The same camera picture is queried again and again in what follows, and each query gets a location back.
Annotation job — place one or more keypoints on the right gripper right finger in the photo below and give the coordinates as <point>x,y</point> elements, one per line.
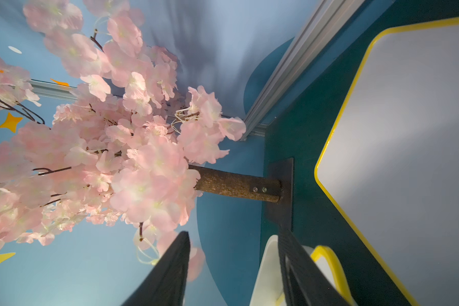
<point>303,282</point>

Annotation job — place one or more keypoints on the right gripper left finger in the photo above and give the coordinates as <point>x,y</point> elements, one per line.
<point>166,283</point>

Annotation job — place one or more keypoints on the yellow-edged whiteboard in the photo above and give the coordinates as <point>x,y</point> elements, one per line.
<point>329,264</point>
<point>390,164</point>

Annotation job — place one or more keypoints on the white plastic storage box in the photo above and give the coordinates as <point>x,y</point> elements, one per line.
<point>268,288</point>

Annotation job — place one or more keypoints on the yellow-edged whiteboard back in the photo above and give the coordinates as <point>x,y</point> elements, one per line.
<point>390,164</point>

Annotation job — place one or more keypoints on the pink cherry blossom tree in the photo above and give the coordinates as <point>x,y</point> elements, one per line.
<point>129,148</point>

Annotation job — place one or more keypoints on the horizontal aluminium back bar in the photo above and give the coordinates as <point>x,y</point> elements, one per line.
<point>326,21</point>

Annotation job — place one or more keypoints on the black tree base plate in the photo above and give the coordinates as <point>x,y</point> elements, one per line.
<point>281,213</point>

